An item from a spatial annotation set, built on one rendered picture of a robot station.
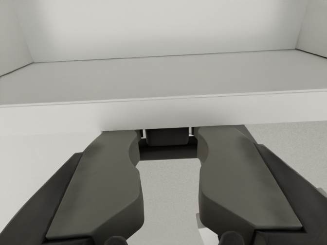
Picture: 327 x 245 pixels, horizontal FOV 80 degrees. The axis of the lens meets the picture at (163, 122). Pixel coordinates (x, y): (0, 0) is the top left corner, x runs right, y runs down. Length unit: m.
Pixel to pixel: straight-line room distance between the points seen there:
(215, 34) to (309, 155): 1.52
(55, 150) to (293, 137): 1.36
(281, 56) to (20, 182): 0.43
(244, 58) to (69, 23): 0.14
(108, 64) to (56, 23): 0.05
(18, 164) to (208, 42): 0.35
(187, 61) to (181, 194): 1.47
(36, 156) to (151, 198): 1.30
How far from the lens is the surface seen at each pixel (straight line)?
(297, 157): 1.62
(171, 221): 1.86
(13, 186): 0.46
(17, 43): 0.20
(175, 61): 0.16
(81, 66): 0.17
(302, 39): 0.21
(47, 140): 0.36
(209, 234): 0.52
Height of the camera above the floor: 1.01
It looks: 60 degrees down
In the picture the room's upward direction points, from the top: 178 degrees clockwise
